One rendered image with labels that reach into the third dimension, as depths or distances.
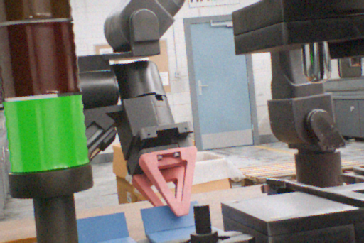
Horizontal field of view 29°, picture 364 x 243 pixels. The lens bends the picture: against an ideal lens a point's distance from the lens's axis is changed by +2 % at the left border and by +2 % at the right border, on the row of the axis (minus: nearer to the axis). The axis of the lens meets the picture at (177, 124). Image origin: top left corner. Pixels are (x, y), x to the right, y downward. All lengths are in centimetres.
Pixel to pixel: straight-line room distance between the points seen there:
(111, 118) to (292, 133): 26
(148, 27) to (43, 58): 52
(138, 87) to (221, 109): 1088
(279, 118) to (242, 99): 1086
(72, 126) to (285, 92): 65
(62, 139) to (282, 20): 21
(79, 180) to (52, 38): 7
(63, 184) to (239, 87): 1150
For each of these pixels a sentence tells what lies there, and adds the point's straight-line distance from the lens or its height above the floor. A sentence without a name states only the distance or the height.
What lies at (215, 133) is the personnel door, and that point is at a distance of 1172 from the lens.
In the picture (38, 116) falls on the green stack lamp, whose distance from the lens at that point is 34.
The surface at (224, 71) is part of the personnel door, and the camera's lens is 1176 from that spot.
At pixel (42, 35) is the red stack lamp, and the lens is 34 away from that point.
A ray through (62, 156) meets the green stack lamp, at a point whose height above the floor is 106.
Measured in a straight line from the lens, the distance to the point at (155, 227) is 80.
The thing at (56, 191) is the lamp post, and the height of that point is 104.
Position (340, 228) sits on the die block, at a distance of 52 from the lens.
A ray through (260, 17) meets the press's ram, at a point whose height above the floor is 113.
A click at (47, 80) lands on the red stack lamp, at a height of 109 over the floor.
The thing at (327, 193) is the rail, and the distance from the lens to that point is 57.
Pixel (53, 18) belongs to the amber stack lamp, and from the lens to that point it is 34.
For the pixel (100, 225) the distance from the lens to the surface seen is 80.
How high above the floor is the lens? 108
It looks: 3 degrees down
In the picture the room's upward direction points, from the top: 6 degrees counter-clockwise
